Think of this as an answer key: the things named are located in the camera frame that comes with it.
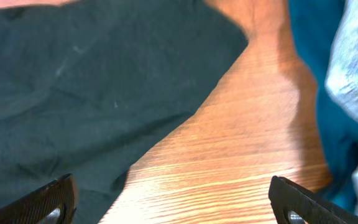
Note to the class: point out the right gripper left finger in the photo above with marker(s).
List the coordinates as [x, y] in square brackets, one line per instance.
[53, 203]

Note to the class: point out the black shorts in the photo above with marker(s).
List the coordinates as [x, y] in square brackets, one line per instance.
[89, 87]

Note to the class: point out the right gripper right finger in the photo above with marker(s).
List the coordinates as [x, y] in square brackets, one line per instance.
[292, 203]

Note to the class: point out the blue shirt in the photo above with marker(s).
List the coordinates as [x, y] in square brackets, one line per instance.
[314, 24]

